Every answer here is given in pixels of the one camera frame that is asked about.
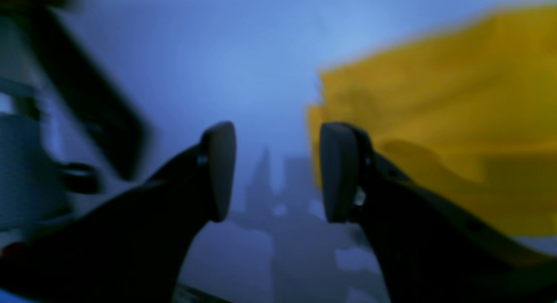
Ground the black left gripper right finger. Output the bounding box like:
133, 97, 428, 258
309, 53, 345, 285
320, 122, 557, 303

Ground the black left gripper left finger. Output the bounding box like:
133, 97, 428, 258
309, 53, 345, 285
1, 122, 237, 303

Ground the yellow T-shirt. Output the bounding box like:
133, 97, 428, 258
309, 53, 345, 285
307, 2, 557, 237

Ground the black keyboard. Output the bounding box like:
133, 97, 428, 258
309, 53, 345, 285
10, 7, 147, 180

